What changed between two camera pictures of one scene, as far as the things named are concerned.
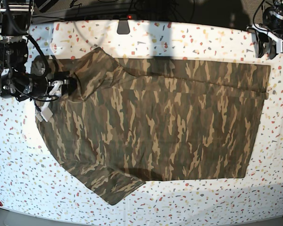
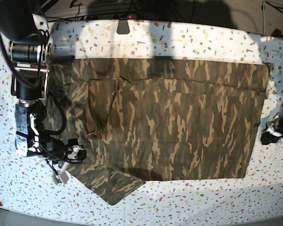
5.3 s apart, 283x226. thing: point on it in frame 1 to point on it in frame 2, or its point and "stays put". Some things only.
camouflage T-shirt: [132, 120] stays put
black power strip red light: [117, 17] stays put
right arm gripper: [276, 44] to [282, 123]
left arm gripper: [41, 87] to [57, 150]
